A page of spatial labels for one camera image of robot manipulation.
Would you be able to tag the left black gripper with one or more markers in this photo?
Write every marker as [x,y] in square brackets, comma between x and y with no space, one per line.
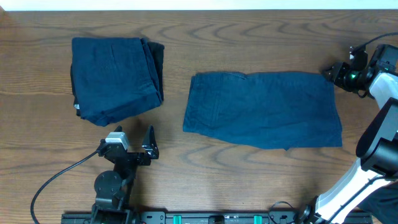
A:
[152,152]

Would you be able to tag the dark cloth at corner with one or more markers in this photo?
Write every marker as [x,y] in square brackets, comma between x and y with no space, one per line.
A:
[382,204]

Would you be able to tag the folded dark blue shorts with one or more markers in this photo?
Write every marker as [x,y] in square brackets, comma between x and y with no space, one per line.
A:
[116,78]

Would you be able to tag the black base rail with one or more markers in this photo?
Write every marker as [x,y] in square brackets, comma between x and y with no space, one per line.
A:
[227,218]

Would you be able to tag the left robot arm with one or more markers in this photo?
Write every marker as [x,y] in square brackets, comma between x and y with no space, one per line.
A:
[113,187]

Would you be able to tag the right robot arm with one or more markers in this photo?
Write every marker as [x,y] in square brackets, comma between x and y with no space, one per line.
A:
[376,151]

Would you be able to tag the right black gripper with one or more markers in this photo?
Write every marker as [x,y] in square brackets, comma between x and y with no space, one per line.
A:
[336,75]

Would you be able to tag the dark blue shorts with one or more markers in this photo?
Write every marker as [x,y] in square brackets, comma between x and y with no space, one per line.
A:
[279,110]
[116,78]

